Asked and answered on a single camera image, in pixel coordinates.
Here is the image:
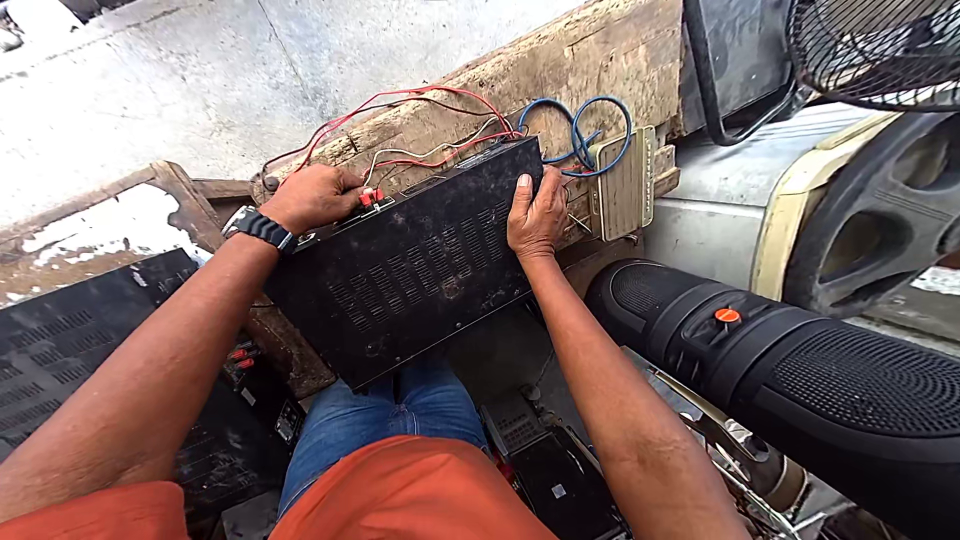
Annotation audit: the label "person's right hand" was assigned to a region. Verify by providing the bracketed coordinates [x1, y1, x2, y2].
[507, 165, 570, 261]

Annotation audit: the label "black vented amplifier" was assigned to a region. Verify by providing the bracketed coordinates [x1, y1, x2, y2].
[264, 135, 544, 394]

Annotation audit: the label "grey vented metal box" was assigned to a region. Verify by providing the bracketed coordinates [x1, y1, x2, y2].
[480, 384, 558, 459]

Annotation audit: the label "white cable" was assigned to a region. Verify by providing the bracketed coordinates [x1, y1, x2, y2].
[363, 115, 514, 186]

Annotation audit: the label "black box with white sticker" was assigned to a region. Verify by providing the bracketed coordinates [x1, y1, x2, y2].
[505, 424, 633, 540]

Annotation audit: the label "red cable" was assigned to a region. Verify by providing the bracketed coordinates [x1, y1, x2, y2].
[262, 84, 525, 181]

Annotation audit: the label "grey spoked wheel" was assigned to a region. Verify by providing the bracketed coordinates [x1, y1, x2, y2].
[782, 111, 960, 321]

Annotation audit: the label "person's right forearm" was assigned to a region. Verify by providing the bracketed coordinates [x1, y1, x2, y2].
[520, 252, 752, 540]

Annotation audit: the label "black wire fan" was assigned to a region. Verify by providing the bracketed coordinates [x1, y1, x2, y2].
[787, 0, 960, 114]

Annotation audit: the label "black device with red terminals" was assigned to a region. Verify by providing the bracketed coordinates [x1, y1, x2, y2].
[174, 339, 307, 519]

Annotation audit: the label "heap of metal scrap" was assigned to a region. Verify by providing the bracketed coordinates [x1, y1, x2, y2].
[621, 346, 841, 540]

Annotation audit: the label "person's left hand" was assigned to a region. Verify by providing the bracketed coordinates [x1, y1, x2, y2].
[262, 163, 366, 238]

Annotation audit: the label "white metal machine body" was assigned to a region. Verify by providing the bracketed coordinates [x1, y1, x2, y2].
[642, 101, 901, 303]

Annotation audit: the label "beige ribbed metal box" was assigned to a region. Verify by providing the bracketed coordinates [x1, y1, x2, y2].
[589, 126, 657, 243]

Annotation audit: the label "blue cable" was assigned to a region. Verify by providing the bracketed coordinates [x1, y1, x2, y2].
[517, 96, 634, 178]

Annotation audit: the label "black speaker with orange knob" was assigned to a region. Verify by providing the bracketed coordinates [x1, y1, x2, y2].
[584, 258, 960, 540]

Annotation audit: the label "weathered wooden frame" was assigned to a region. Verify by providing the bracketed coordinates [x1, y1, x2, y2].
[0, 159, 339, 400]

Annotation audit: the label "large dusty black vented case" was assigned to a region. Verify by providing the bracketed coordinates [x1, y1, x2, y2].
[0, 248, 219, 462]

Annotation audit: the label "black tubular metal stand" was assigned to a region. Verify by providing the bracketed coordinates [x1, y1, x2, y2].
[682, 0, 815, 147]

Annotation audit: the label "person's body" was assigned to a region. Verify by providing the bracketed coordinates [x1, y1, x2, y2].
[267, 435, 558, 540]

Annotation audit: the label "rough wooden bench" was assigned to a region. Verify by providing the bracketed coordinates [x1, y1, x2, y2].
[251, 0, 684, 282]

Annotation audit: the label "dark grey panel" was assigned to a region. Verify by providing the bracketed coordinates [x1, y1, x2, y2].
[677, 0, 798, 139]

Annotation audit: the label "person's legs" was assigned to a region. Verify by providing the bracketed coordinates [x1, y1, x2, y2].
[278, 349, 491, 520]

